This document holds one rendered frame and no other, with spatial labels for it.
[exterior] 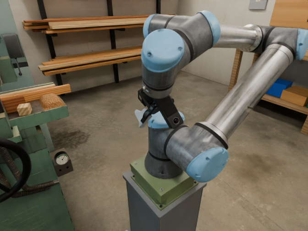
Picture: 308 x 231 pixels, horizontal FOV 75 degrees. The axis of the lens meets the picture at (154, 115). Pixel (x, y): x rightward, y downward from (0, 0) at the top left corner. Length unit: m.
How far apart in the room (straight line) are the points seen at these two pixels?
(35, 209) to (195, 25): 1.17
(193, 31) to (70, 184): 1.63
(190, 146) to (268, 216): 1.17
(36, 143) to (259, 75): 0.99
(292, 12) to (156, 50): 3.01
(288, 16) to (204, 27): 2.90
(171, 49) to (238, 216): 1.43
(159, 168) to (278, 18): 2.91
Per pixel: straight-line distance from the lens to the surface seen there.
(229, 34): 0.84
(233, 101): 0.79
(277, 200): 1.91
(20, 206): 1.28
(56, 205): 1.35
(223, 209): 1.69
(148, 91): 0.54
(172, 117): 0.61
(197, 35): 0.50
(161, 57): 0.43
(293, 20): 3.37
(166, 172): 0.90
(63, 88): 1.16
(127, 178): 1.06
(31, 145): 1.08
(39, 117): 1.02
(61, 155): 1.07
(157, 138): 0.80
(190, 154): 0.70
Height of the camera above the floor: 1.32
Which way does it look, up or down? 29 degrees down
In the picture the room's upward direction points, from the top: straight up
